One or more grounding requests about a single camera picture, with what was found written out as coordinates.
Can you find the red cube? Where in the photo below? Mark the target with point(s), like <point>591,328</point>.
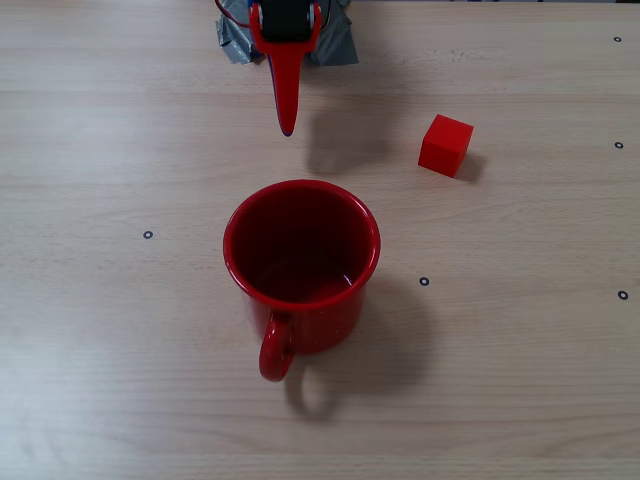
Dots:
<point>442,147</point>

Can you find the red enamel mug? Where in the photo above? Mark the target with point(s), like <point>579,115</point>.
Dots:
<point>300,325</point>

